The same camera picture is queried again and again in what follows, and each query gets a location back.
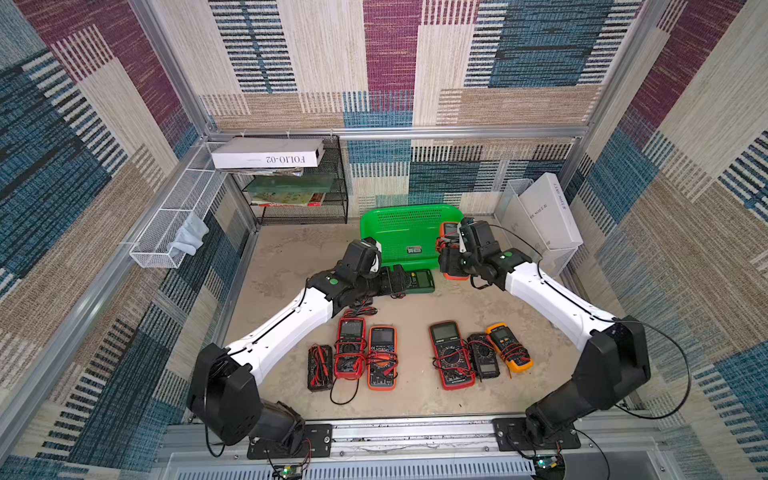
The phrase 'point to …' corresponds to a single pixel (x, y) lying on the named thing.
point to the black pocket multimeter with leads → (320, 368)
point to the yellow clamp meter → (509, 347)
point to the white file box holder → (539, 221)
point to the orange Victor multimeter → (382, 358)
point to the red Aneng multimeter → (453, 360)
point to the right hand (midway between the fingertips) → (450, 255)
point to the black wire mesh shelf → (334, 207)
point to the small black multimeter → (484, 355)
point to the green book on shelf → (304, 190)
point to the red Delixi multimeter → (350, 350)
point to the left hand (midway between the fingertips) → (397, 278)
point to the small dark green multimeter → (421, 281)
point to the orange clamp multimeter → (449, 238)
